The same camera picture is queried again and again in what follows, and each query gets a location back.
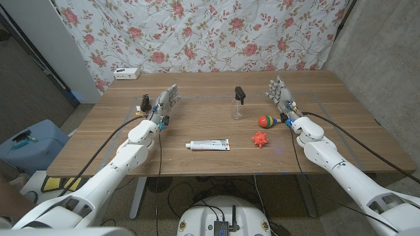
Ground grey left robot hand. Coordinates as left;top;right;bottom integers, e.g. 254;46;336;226
148;84;182;130

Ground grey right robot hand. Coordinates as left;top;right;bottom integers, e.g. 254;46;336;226
264;75;305;128

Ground black pump spray head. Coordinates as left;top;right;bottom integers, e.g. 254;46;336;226
234;86;246;106

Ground clear plastic dispenser bottle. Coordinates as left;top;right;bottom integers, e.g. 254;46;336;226
231;96;244;121

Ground colourful striped wooden maraca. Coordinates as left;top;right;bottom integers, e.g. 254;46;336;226
258;115;284;128

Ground orange spiky stress ball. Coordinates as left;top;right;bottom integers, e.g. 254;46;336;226
251;130;270;148

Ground black ridged clip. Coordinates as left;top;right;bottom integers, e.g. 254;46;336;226
140;94;152;113

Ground white power strip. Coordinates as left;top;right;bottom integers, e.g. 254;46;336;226
113;67;141;81

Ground white toothpaste tube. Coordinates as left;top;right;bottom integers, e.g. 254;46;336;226
185;138;231;151

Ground floral backdrop cloth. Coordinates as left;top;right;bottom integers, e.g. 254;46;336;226
54;0;350;94

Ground black round floor fan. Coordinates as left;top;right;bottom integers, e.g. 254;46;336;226
146;176;174;193

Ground white table leg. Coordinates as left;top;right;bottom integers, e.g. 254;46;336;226
129;176;148;220

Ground black backdrop stand pole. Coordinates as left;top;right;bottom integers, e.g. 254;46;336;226
333;0;358;32

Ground grey table leg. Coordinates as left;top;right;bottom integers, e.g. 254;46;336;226
295;174;318;219

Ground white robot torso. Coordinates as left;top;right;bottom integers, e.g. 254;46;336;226
176;195;272;236

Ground blue plastic storage box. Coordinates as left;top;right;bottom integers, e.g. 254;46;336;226
0;119;71;176

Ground black antenna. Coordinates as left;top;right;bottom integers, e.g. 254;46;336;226
229;205;240;232

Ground black power adapter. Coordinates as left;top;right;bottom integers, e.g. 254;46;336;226
268;222;291;236

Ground black electronics module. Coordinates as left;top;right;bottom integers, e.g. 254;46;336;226
213;220;230;236

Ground yellow and black floor panel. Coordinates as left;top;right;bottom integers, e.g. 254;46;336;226
41;176;83;193

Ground teal pen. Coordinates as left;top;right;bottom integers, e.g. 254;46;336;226
12;136;39;150

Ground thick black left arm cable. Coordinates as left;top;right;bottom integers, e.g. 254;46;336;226
58;114;145;197

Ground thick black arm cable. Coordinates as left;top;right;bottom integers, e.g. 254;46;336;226
58;114;145;197
302;111;420;184

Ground thin black left hand cable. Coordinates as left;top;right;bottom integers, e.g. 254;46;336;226
154;128;163;236

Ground thin black hand cable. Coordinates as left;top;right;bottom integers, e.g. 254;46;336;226
154;128;163;236
288;126;400;233

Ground thin black right hand cable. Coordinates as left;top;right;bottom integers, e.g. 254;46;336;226
288;126;400;233

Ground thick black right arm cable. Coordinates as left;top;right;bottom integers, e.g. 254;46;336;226
302;111;420;184

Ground grey floor cable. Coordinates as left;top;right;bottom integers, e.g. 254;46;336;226
253;175;274;227

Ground black handled tool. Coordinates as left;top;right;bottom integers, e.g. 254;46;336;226
12;129;32;143

